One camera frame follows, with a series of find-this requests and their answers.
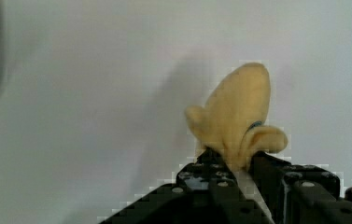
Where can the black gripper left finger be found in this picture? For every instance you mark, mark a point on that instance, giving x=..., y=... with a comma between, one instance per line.
x=205, y=192

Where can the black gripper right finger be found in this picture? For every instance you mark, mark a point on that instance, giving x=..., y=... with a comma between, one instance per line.
x=300, y=194

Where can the yellow plush peeled banana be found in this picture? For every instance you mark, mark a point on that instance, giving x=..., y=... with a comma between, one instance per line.
x=232, y=121

